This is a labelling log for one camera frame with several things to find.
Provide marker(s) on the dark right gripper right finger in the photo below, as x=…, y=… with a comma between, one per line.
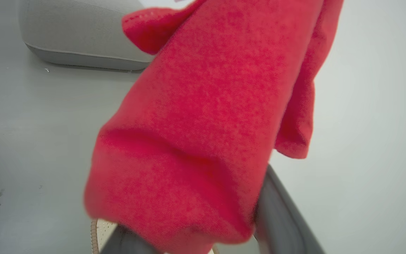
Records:
x=284, y=225

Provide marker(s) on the grey fabric sofa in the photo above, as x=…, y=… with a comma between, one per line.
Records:
x=83, y=31

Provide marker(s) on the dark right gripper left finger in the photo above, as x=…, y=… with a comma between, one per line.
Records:
x=125, y=243

